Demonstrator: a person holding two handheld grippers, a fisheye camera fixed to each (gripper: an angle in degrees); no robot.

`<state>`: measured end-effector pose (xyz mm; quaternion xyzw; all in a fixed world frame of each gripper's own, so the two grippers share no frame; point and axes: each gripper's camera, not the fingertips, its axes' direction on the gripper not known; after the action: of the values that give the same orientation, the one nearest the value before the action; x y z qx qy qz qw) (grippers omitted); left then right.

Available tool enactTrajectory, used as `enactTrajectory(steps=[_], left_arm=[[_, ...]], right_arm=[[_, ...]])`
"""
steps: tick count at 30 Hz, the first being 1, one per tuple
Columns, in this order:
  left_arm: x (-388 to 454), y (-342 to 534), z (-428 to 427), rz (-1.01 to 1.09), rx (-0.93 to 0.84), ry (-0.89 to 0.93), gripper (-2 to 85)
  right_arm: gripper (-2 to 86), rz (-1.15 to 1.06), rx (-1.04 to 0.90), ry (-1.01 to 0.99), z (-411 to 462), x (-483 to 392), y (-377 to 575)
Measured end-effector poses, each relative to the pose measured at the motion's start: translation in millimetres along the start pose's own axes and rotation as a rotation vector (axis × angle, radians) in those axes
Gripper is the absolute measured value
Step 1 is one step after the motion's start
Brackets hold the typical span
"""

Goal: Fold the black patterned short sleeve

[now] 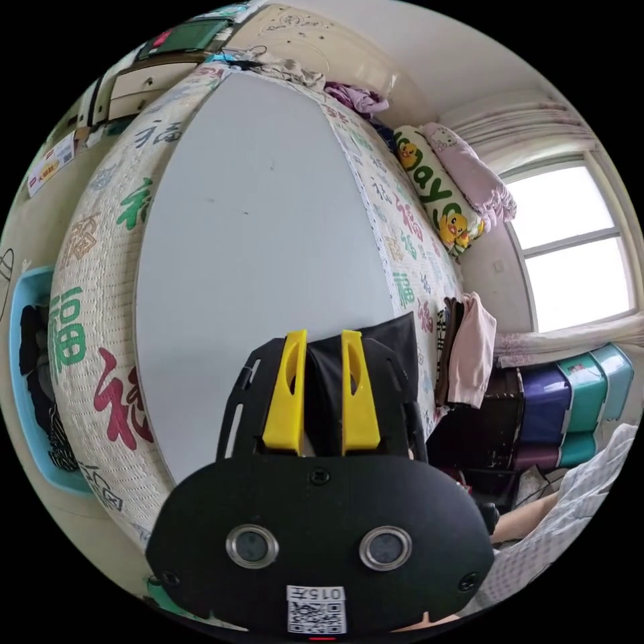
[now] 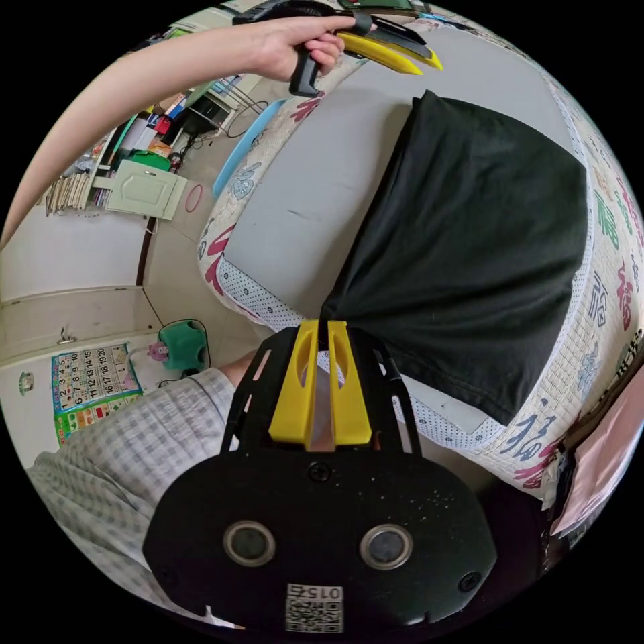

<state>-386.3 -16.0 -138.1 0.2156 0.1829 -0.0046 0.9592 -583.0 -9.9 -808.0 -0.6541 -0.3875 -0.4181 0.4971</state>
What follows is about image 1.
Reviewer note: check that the person's left hand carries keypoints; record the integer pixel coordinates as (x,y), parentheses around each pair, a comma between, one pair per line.
(427,623)

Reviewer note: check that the pink pillow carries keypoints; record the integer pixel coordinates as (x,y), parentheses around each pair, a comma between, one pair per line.
(468,168)

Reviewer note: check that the pile of clothes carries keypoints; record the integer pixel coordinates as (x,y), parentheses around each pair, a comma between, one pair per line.
(470,347)

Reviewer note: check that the window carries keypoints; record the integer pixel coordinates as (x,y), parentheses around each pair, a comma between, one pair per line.
(568,241)

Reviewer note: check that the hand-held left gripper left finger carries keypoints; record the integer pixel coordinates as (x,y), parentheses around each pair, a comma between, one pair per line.
(286,392)

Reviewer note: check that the purple crumpled garment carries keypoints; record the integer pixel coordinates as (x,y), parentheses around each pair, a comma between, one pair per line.
(358,98)

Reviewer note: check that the beige patterned garment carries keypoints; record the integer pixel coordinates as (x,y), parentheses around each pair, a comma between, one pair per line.
(302,74)

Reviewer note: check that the person's body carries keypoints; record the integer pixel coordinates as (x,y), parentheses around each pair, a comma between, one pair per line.
(578,508)

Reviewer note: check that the bed with printed woven mat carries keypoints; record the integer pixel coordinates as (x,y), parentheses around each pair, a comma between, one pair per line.
(98,302)

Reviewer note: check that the blue laundry basket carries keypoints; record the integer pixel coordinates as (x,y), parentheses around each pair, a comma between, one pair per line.
(30,289)

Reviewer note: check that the dark brown cabinet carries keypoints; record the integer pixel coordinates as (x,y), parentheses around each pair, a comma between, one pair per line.
(483,427)

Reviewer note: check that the teal plastic storage boxes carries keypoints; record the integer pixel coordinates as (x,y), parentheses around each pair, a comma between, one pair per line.
(591,387)

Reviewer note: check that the printed carton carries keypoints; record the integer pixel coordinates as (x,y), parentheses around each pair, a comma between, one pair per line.
(50,163)

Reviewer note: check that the cream bedside cupboard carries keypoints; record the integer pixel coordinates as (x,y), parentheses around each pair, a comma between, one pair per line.
(133,90)

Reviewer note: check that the white flat folding board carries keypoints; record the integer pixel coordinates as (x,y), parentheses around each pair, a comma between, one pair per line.
(251,226)

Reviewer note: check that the person's left forearm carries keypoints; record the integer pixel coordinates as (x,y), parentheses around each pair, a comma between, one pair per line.
(523,523)

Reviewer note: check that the duck print pillow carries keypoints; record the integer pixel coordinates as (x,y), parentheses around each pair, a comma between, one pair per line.
(432,186)

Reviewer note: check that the purple plastic storage boxes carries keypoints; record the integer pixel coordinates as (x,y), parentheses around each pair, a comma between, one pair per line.
(546,407)

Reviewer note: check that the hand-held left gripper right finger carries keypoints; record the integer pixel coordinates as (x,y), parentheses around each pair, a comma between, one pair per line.
(358,402)

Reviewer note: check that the black patterned short sleeve shirt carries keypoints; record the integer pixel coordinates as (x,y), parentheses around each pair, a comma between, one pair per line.
(323,392)

